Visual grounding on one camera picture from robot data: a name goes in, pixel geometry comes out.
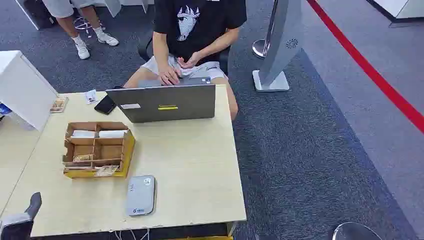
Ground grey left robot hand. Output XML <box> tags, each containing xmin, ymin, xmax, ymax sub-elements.
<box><xmin>0</xmin><ymin>192</ymin><xmax>43</xmax><ymax>240</ymax></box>

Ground printed tan card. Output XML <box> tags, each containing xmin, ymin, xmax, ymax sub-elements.
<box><xmin>72</xmin><ymin>154</ymin><xmax>95</xmax><ymax>163</ymax></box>

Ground printed pale card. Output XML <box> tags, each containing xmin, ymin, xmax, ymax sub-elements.
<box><xmin>94</xmin><ymin>164</ymin><xmax>120</xmax><ymax>177</ymax></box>

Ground grey card reader device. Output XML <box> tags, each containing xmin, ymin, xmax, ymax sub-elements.
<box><xmin>125</xmin><ymin>175</ymin><xmax>157</xmax><ymax>217</ymax></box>

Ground wooden card box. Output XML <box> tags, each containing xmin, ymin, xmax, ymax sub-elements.
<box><xmin>62</xmin><ymin>121</ymin><xmax>136</xmax><ymax>180</ymax></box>

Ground white cabinet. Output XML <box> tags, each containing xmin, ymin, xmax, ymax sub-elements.
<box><xmin>0</xmin><ymin>49</ymin><xmax>59</xmax><ymax>133</ymax></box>

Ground small white printed card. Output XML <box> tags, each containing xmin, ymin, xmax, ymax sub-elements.
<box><xmin>84</xmin><ymin>89</ymin><xmax>98</xmax><ymax>106</ymax></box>

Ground black smartphone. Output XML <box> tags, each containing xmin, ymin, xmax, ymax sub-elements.
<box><xmin>94</xmin><ymin>94</ymin><xmax>118</xmax><ymax>116</ymax></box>

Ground grey laptop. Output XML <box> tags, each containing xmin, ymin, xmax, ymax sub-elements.
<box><xmin>105</xmin><ymin>76</ymin><xmax>217</xmax><ymax>124</ymax></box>

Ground chrome stool base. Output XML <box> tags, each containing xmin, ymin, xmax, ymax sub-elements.
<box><xmin>72</xmin><ymin>14</ymin><xmax>104</xmax><ymax>39</ymax></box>

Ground person's right hand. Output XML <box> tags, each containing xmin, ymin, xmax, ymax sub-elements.
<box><xmin>157</xmin><ymin>64</ymin><xmax>182</xmax><ymax>87</ymax></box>

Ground person's hand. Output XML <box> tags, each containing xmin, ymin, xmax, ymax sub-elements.
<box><xmin>176</xmin><ymin>51</ymin><xmax>202</xmax><ymax>70</ymax></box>
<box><xmin>157</xmin><ymin>64</ymin><xmax>182</xmax><ymax>87</ymax></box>

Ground standing person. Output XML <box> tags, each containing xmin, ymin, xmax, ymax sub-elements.
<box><xmin>41</xmin><ymin>0</ymin><xmax>120</xmax><ymax>61</ymax></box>

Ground person's left hand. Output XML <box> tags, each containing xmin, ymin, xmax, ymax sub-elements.
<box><xmin>176</xmin><ymin>51</ymin><xmax>202</xmax><ymax>70</ymax></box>

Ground seated person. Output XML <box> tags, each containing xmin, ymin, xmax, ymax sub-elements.
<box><xmin>122</xmin><ymin>0</ymin><xmax>248</xmax><ymax>122</ymax></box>

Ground grey panel stand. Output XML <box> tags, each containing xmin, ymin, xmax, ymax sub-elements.
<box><xmin>252</xmin><ymin>0</ymin><xmax>303</xmax><ymax>93</ymax></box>

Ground round chrome base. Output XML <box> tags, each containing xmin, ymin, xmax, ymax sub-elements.
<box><xmin>331</xmin><ymin>222</ymin><xmax>384</xmax><ymax>240</ymax></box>

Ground red floor tape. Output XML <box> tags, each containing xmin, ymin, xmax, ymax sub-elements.
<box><xmin>305</xmin><ymin>0</ymin><xmax>424</xmax><ymax>136</ymax></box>

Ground white furniture block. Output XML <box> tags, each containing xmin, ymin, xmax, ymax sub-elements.
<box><xmin>365</xmin><ymin>0</ymin><xmax>424</xmax><ymax>25</ymax></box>

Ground white cables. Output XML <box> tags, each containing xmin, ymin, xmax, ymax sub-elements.
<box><xmin>113</xmin><ymin>227</ymin><xmax>151</xmax><ymax>240</ymax></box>

